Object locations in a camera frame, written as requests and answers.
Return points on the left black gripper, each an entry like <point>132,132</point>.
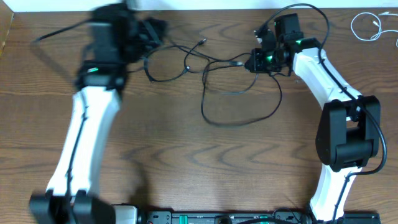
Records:
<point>149,31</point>

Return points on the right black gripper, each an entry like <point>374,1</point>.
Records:
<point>257,66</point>

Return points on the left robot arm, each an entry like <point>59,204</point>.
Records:
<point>72,194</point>

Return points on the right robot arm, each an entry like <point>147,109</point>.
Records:
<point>348,132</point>

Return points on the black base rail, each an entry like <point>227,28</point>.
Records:
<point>280,215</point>

